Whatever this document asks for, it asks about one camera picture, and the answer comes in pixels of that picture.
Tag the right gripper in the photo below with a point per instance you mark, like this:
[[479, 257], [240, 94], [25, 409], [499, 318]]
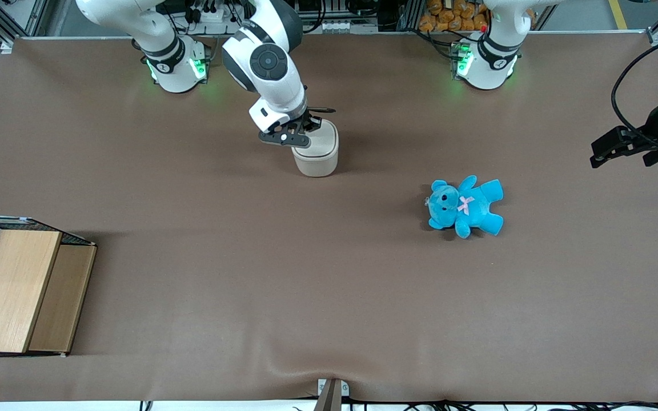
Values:
[[309, 121]]

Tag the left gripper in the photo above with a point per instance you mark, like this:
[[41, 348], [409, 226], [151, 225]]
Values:
[[653, 129]]

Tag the beige lidded trash can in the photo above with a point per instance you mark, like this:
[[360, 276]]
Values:
[[320, 157]]

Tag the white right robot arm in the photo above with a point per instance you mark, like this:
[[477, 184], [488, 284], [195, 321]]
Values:
[[272, 63]]

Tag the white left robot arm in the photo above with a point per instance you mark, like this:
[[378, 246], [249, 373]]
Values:
[[492, 63]]

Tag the white power strip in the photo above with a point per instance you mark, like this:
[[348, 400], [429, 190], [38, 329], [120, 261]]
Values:
[[209, 12]]

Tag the brown table cover cloth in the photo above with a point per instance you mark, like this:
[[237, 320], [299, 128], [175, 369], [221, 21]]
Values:
[[249, 285]]

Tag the blue teddy bear plush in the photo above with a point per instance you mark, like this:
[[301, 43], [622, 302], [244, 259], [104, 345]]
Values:
[[469, 206]]

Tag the orange plush toys pile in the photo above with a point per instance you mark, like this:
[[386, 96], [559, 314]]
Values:
[[454, 17]]

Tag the light wooden shelf box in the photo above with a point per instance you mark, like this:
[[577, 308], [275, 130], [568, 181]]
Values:
[[17, 291]]

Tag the metal clamp bracket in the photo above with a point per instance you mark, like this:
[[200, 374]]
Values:
[[332, 394]]

